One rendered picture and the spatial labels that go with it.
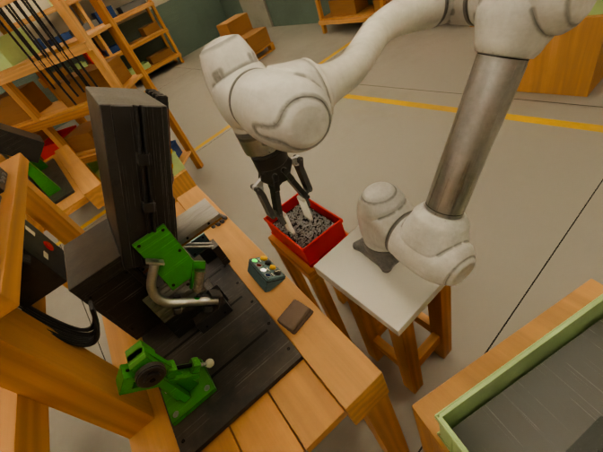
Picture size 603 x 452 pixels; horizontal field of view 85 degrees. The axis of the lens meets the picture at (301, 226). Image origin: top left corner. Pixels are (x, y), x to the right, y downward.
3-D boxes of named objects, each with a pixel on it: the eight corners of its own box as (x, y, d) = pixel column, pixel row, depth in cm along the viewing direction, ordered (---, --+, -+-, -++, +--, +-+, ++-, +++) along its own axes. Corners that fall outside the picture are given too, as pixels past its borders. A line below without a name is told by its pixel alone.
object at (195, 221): (208, 203, 140) (205, 197, 138) (222, 219, 128) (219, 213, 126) (125, 259, 130) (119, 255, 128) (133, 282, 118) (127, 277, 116)
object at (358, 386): (208, 203, 206) (196, 185, 196) (389, 392, 100) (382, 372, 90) (189, 216, 202) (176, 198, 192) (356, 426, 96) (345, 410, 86)
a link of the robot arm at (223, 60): (222, 128, 68) (247, 148, 58) (180, 50, 58) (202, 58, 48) (266, 103, 70) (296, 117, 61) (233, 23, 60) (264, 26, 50)
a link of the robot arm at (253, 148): (284, 115, 63) (294, 142, 67) (262, 107, 70) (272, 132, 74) (246, 140, 61) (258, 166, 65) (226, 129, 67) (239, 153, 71)
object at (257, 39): (250, 51, 735) (236, 13, 686) (275, 48, 685) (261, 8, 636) (212, 77, 684) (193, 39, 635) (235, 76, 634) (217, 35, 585)
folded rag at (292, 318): (298, 300, 115) (295, 296, 113) (314, 312, 110) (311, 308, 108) (278, 323, 111) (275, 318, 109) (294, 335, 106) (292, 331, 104)
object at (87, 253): (159, 269, 151) (107, 217, 129) (179, 309, 130) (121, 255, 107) (122, 295, 147) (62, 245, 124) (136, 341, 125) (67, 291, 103)
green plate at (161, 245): (196, 262, 123) (160, 218, 114) (201, 270, 116) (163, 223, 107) (169, 282, 120) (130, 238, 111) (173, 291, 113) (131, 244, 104)
